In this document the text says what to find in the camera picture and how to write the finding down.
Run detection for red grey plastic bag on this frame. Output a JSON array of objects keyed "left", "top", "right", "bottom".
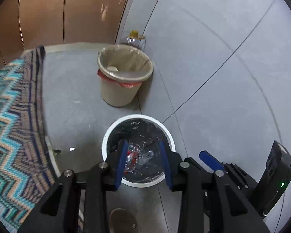
[{"left": 124, "top": 144, "right": 155, "bottom": 174}]

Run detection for brown lower kitchen cabinets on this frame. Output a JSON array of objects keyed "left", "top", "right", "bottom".
[{"left": 0, "top": 0, "right": 127, "bottom": 69}]

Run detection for white bin with black liner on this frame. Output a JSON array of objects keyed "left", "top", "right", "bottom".
[{"left": 101, "top": 114, "right": 176, "bottom": 188}]

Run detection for zigzag patterned table cloth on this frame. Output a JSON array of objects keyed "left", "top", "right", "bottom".
[{"left": 0, "top": 46, "right": 56, "bottom": 232}]

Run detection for beige waste bin with liner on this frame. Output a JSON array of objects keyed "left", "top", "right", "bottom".
[{"left": 97, "top": 45, "right": 154, "bottom": 107}]

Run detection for yellow cap oil bottle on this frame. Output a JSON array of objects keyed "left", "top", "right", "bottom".
[{"left": 120, "top": 30, "right": 146, "bottom": 50}]

